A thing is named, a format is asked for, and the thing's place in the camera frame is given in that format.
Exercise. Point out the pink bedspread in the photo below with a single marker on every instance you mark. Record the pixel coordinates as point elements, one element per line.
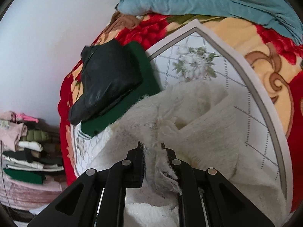
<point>26,194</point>

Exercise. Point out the dark green folded garment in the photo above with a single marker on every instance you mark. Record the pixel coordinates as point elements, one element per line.
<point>144,75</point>

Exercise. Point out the white floral quilted mat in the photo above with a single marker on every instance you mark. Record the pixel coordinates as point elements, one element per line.
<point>213,59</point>

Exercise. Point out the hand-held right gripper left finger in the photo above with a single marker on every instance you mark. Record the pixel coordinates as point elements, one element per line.
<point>138,167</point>

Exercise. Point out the pile of folded clothes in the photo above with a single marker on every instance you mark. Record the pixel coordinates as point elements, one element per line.
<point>26,144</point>

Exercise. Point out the white fluffy sweater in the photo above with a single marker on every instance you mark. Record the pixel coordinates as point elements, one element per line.
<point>201,132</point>

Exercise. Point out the red floral blanket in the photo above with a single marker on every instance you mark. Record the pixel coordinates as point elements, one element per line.
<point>272,59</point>

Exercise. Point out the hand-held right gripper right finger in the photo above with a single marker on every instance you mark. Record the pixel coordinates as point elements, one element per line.
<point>174,167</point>

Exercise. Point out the brown cloth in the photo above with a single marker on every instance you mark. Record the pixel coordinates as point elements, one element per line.
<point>123,22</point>

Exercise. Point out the black leather jacket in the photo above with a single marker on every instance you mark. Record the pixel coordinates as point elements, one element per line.
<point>106,80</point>

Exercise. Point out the light blue quilt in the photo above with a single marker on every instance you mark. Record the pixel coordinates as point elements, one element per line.
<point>201,0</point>

